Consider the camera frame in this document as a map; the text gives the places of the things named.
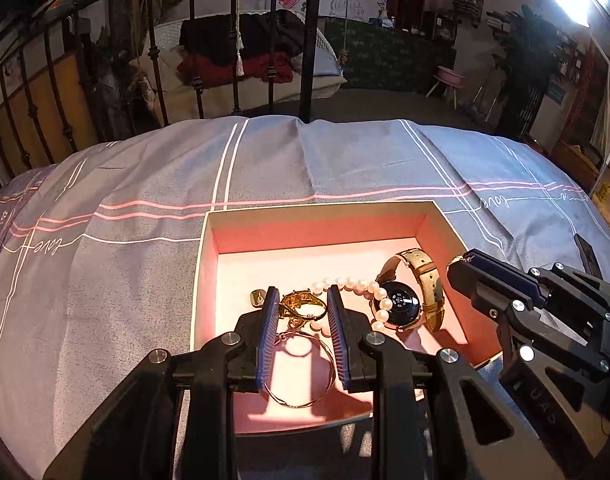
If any pearl bead bracelet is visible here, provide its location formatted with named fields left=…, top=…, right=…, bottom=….
left=308, top=276, right=392, bottom=334

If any gold ring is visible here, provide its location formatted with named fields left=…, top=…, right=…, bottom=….
left=278, top=288, right=329, bottom=330

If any tan leather strap watch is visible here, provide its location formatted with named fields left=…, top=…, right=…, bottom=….
left=370, top=248, right=445, bottom=333

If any thin gold bangle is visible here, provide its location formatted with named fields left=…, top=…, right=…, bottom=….
left=263, top=330, right=337, bottom=410

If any white hanging swing chair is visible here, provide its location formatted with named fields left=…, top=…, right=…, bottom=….
left=130, top=0, right=346, bottom=125

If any red cushion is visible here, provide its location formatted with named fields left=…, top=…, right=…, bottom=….
left=176, top=52, right=293, bottom=89

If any open pink-lined gift box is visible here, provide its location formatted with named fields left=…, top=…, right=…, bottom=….
left=189, top=199, right=504, bottom=436

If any gold square pendant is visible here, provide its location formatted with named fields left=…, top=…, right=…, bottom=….
left=250, top=289, right=266, bottom=308

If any pink stool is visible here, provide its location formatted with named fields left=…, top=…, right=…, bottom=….
left=425, top=66, right=464, bottom=110

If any blue-grey plaid bed sheet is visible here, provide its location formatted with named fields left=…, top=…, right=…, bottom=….
left=0, top=116, right=610, bottom=478

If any black smartphone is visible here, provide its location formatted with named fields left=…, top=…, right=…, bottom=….
left=574, top=233, right=603, bottom=280

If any black iron bed frame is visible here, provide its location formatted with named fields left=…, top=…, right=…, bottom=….
left=0, top=0, right=324, bottom=191

